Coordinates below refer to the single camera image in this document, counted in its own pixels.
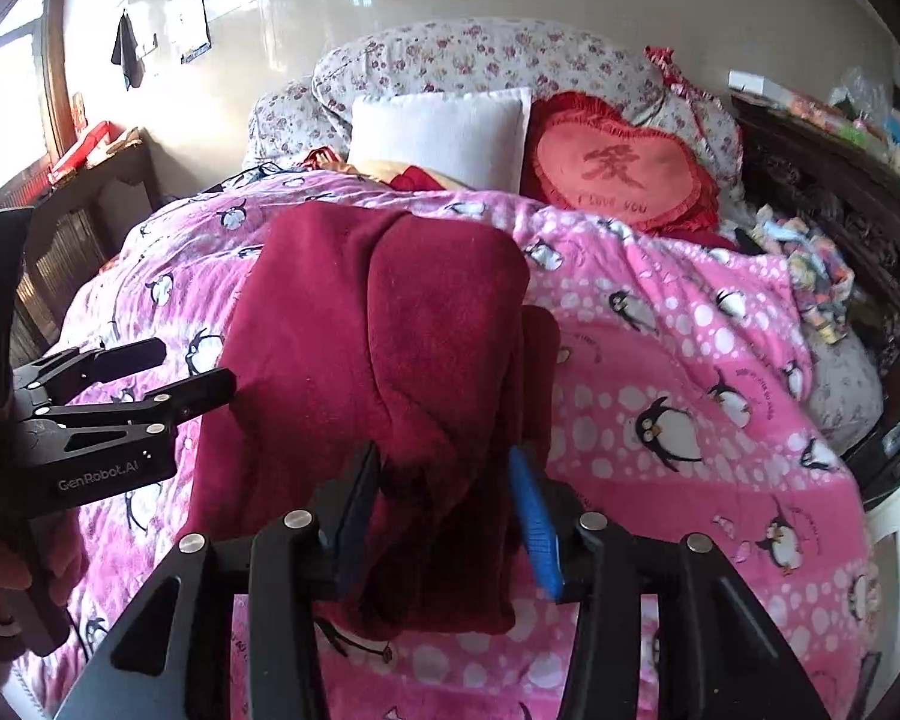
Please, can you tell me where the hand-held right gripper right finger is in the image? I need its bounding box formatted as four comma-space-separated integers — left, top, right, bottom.
506, 446, 833, 720

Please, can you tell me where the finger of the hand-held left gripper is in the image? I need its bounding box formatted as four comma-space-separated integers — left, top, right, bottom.
13, 337, 168, 410
26, 369, 237, 432

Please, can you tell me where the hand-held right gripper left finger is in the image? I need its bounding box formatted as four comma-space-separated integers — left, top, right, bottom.
52, 439, 382, 720

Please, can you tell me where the dark red sweater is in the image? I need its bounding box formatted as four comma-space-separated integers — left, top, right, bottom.
184, 202, 560, 638

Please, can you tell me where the pile of colourful clothes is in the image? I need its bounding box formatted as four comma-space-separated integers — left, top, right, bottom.
731, 206, 856, 346

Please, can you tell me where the dark wooden desk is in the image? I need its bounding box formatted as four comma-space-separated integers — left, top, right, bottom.
0, 131, 158, 368

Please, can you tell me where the pink penguin printed blanket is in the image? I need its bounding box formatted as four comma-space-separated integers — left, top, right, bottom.
15, 169, 882, 720

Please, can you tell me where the red box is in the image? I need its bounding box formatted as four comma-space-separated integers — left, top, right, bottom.
49, 120, 113, 185

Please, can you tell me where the window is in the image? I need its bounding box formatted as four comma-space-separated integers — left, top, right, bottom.
0, 0, 57, 203

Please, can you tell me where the dark hanging cloth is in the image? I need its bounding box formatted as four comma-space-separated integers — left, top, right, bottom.
111, 11, 146, 91

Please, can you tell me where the yellow and red cloth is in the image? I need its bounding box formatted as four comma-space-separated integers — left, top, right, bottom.
304, 148, 466, 192

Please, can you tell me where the grey floral cloth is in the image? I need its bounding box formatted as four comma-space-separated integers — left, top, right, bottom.
806, 330, 886, 451

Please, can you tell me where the red heart pillow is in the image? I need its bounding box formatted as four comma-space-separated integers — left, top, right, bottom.
521, 92, 721, 235

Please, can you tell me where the white pillow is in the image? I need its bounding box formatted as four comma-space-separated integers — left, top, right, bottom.
347, 88, 533, 192

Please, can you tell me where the carved wooden sideboard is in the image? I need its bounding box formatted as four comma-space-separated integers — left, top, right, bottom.
727, 86, 900, 511

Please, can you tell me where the red ruffled cloth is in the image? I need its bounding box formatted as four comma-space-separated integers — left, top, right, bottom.
643, 45, 715, 104

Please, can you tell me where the white flat box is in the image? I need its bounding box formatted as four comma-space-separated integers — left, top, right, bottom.
727, 69, 796, 102

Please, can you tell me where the pile of colourful packets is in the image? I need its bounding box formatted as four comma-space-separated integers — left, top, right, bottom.
787, 67, 900, 192

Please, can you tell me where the wall calendar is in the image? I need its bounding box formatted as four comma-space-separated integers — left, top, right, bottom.
166, 0, 212, 65

